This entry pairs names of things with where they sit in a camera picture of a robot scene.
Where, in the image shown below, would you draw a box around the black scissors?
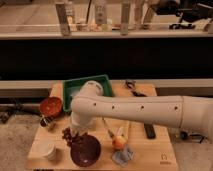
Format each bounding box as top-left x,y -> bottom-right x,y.
125,80 -> 145,97

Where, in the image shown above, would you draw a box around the black rectangular block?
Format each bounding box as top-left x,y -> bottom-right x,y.
144,124 -> 156,139

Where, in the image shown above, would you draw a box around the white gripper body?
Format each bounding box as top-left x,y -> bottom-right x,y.
70,113 -> 94,136

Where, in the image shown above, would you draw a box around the red bowl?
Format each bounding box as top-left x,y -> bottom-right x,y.
39,97 -> 62,117

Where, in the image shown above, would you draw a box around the white cup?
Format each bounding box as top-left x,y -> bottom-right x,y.
40,141 -> 56,160

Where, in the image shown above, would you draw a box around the wooden handled utensil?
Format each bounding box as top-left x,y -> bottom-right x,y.
102,117 -> 115,139

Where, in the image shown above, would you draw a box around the peach apple fruit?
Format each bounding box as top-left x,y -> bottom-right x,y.
112,135 -> 127,150

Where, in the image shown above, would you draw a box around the purple bowl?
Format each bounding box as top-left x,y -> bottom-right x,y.
70,134 -> 101,167

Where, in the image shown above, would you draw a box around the small metal cup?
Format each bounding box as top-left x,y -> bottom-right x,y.
40,117 -> 55,131

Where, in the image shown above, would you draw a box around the green plastic tray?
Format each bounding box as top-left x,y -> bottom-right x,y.
63,74 -> 114,112

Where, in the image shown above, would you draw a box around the wooden board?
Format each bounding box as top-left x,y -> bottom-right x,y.
26,81 -> 179,171

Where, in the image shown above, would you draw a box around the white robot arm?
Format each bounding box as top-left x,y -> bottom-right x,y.
71,81 -> 213,141

